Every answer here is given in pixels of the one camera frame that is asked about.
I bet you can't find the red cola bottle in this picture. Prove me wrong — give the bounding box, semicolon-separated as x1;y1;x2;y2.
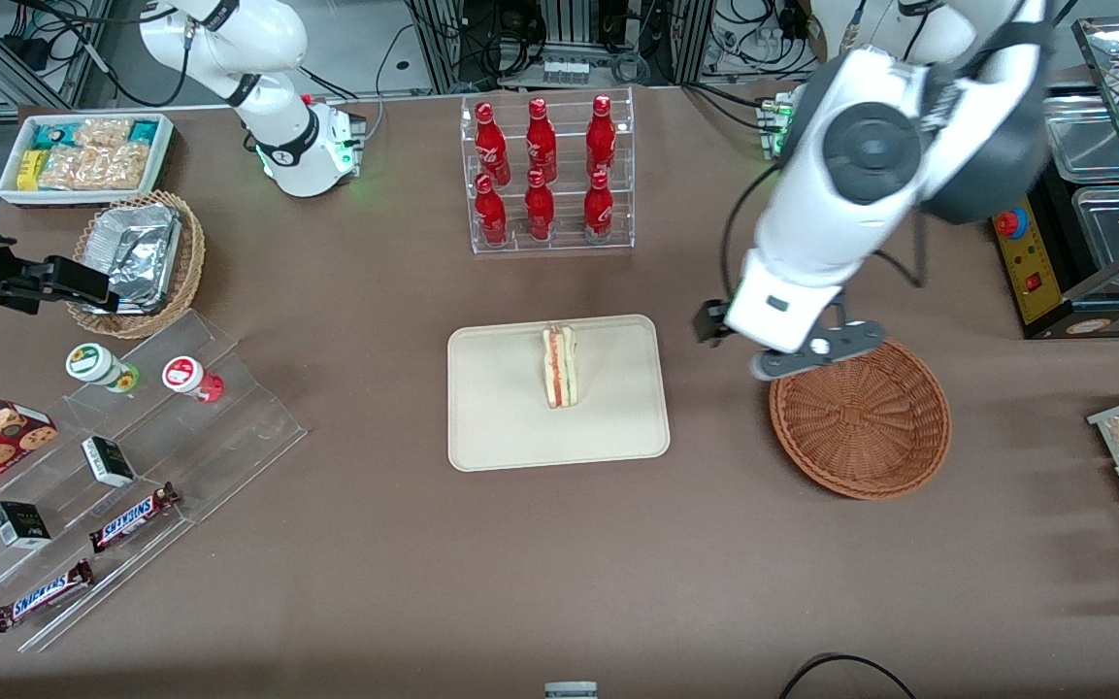
582;168;615;243
474;100;512;186
585;93;618;182
526;96;559;184
474;172;510;248
524;168;557;243

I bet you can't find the tan wicker basket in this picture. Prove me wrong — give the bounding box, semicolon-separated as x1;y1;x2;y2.
66;189;207;340

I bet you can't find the brown round wicker basket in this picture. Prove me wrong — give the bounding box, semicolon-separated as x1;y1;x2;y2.
769;338;953;502

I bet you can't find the clear bag of crackers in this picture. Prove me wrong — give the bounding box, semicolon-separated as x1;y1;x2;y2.
73;117;134;149
39;143;153;191

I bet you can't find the black yellow food warmer case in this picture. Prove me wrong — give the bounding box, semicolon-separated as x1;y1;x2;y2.
990;17;1119;341

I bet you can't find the clear acrylic tiered stand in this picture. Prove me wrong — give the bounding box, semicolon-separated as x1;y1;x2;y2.
0;308;309;654

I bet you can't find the triangle sandwich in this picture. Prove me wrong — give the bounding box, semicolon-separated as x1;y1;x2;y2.
541;323;580;411

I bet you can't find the red lidded white cup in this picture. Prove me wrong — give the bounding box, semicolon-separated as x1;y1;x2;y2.
161;355;226;405

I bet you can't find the brown snickers bar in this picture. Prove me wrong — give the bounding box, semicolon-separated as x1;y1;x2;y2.
88;482;182;555
0;558;96;634

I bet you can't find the small black box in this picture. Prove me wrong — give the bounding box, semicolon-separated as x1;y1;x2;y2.
81;435;137;488
0;500;53;551

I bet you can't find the clear acrylic bottle rack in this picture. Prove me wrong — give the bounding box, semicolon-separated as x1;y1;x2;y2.
459;86;637;256

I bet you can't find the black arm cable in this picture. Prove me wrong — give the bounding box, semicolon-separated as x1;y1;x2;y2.
720;163;785;304

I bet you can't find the silver foil container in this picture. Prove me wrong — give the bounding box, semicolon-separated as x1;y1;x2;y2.
82;203;182;315

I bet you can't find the black cable on table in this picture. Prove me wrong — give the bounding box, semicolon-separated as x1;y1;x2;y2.
776;654;920;699

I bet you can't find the beige rectangular serving tray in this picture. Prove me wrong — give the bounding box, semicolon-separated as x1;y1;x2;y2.
446;313;672;474

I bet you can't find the white snack bin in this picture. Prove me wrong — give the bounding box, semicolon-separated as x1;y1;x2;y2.
0;113;176;208

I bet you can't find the green lidded white cup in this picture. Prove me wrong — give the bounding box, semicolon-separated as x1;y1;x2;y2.
65;342;141;394

